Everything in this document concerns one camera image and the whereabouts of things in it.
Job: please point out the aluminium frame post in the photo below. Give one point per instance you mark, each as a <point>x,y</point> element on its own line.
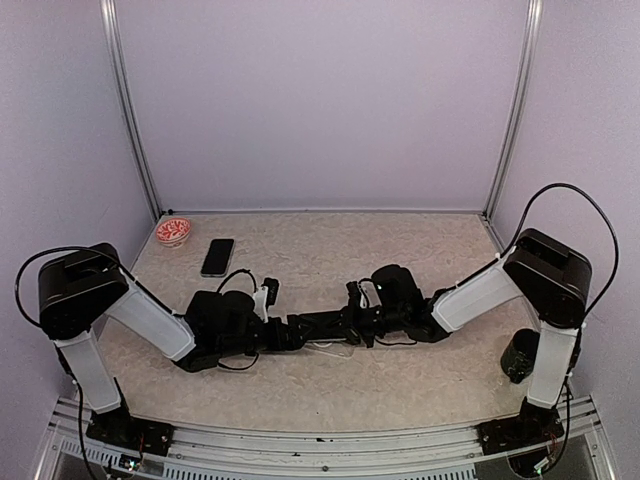
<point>109,17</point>
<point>517,107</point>

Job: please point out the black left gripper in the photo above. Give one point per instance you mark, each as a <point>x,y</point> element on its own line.
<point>280,344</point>

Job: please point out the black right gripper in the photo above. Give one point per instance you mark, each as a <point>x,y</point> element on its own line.
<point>353,331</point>

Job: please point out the clear magsafe phone case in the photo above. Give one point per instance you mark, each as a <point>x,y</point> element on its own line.
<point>333,348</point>

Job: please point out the dark green cup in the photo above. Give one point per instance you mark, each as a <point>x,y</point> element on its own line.
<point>518,359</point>

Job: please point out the red patterned bowl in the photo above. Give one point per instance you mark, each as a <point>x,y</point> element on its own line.
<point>173,232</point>

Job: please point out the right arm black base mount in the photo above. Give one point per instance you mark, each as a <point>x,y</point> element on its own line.
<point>531,426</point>

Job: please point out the aluminium table edge rail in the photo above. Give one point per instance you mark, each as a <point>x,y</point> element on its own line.
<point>575,451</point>

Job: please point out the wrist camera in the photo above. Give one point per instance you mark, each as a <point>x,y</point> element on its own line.
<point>360,292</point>
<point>266,297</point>

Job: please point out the left aluminium frame post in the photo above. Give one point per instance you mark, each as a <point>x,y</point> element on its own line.
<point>109,17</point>

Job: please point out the silver-edged phone black screen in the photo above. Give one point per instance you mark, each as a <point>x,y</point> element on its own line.
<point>324,327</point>

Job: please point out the right aluminium frame post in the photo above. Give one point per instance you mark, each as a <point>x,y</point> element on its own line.
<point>517,107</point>

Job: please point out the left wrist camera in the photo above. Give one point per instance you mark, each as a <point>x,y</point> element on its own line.
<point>266,297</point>

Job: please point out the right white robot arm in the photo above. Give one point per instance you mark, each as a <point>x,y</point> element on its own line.
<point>551,279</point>

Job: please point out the large black teal-edged phone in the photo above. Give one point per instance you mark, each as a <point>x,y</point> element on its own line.
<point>217,258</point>

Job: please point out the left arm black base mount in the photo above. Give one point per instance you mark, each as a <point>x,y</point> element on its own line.
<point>118,427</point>

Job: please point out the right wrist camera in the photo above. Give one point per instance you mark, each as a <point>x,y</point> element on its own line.
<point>360,292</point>

